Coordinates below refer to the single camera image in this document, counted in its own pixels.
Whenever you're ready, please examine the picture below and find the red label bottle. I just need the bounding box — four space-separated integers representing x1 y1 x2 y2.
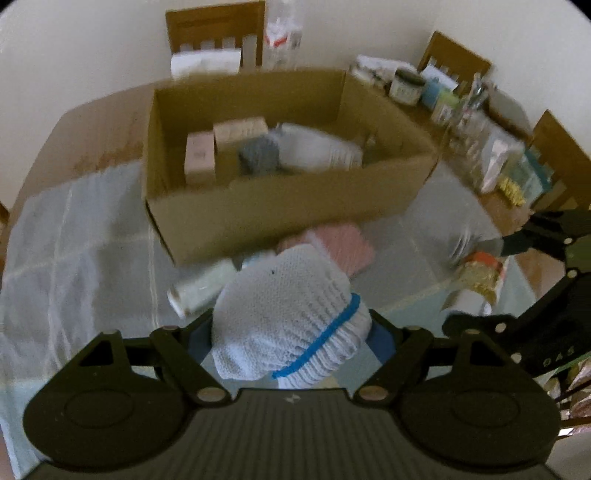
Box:
440 250 509 320

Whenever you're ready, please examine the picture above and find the pink knit cloth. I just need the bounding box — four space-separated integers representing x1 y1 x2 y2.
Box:
278 224 376 278

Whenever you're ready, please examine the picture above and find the grey checked tablecloth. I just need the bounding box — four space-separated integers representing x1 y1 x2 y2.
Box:
0 157 542 480

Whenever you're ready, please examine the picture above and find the clear plastic bottle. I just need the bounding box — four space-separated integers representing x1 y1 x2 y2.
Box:
262 0 304 71

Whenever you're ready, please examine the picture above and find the white knit glove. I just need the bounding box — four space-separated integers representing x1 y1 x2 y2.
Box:
210 244 374 389

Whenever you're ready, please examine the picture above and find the white bag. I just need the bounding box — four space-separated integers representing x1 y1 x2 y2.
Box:
170 50 243 78

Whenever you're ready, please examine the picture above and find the white plastic pouch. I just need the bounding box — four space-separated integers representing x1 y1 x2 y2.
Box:
276 123 364 170

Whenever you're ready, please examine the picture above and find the white printed packet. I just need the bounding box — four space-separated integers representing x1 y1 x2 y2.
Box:
479 137 526 193

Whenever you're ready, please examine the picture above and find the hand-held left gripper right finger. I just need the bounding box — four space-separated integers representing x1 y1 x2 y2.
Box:
353 310 520 403

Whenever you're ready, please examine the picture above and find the grey fuzzy cloth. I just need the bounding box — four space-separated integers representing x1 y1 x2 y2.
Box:
237 137 281 176

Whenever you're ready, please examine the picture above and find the cardboard box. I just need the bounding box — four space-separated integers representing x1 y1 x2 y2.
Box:
142 68 440 267

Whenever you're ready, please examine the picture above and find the pink carton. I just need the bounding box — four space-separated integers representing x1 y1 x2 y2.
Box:
184 130 218 186

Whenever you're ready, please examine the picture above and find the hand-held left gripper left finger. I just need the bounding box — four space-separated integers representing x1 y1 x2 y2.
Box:
81 310 232 406

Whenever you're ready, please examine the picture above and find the light blue container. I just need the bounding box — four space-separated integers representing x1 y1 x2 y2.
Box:
420 75 459 112

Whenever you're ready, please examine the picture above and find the beige carton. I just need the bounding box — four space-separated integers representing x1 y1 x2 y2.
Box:
212 117 269 154

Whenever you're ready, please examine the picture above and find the small jar with dark lid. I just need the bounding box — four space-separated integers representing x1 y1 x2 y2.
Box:
389 67 427 105

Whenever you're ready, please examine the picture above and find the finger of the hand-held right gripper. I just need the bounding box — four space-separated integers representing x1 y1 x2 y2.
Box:
501 210 591 273
442 315 532 354

